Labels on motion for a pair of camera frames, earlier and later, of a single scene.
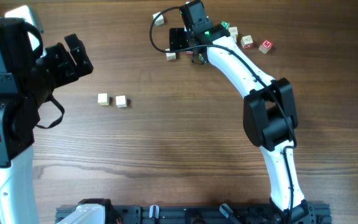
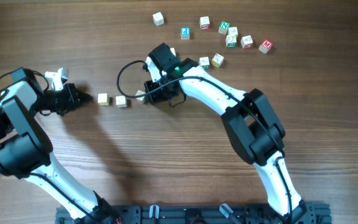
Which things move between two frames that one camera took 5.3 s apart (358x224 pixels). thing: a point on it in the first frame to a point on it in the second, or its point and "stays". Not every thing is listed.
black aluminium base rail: [311, 214] stays
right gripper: [176, 39] to [152, 97]
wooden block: [171, 56] to [140, 92]
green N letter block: [225, 24] stays
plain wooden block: [120, 101] stays
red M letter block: [265, 46] stays
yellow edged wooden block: [103, 99] stays
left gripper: [69, 69] to [71, 93]
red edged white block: [247, 42] stays
